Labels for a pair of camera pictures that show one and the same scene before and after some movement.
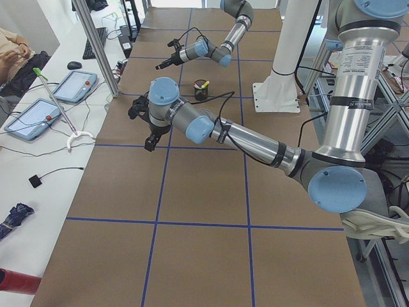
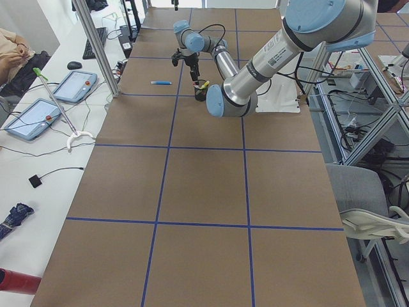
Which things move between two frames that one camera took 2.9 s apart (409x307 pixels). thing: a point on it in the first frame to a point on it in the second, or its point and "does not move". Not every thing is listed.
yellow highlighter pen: [206, 84] does not move
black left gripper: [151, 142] to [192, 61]
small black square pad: [35, 181] does not move
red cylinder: [18, 283] does not move
